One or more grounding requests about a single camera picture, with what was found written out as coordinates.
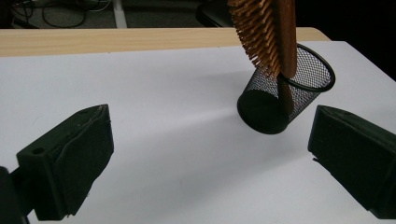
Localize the white-legged desk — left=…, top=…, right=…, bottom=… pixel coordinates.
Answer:
left=111, top=0, right=129, bottom=30

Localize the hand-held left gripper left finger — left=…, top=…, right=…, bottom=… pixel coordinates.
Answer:
left=17, top=104, right=115, bottom=222

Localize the white table mat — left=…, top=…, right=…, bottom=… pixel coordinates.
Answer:
left=0, top=40, right=396, bottom=224

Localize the black mesh cup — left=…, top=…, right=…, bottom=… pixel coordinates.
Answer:
left=236, top=43, right=336, bottom=135

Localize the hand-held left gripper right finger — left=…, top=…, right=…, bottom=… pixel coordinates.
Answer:
left=307, top=105, right=396, bottom=220

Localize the brown wooden scoop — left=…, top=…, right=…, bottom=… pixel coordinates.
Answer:
left=227, top=0, right=297, bottom=118

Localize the wooden table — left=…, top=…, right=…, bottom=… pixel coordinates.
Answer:
left=0, top=27, right=331, bottom=58

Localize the tangle of black floor cables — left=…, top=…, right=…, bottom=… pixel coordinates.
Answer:
left=8, top=0, right=113, bottom=29

